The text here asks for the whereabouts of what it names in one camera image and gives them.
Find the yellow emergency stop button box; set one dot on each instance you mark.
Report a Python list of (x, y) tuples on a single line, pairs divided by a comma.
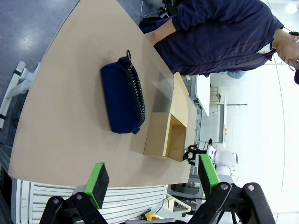
[(149, 216)]

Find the light blue cloth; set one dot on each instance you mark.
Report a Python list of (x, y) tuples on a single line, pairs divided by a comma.
[(236, 74)]

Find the white rounded-corner table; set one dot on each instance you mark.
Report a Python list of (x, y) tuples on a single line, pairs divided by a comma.
[(203, 93)]

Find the person's right forearm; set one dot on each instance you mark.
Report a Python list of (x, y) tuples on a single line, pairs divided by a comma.
[(161, 32)]

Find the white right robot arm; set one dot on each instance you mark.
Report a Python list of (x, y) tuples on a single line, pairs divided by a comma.
[(225, 159)]

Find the brown cardboard box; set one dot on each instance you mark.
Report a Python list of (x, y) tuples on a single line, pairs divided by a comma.
[(158, 133)]

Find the person in navy jacket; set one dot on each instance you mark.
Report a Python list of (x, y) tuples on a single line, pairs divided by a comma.
[(222, 35)]

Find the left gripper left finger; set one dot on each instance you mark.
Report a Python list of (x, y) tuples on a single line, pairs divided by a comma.
[(98, 186)]

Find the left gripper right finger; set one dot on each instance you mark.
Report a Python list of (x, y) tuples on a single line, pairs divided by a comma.
[(209, 177)]

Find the black chair with metal legs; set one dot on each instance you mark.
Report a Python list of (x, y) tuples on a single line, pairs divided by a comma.
[(169, 7)]

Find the white table leg frame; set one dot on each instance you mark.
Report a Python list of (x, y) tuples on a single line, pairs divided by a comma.
[(16, 84)]

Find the small wooden stool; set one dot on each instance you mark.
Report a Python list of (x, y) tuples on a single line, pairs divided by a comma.
[(215, 93)]

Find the light wooden frame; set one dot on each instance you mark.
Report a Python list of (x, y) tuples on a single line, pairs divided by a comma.
[(180, 203)]

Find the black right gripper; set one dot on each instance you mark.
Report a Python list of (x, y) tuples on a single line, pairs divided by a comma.
[(196, 154)]

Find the navy zip pouch CAMPUS print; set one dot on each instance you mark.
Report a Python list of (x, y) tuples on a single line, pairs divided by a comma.
[(121, 93)]

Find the aluminium slatted mounting frame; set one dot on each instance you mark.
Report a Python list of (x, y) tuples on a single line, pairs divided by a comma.
[(130, 198)]

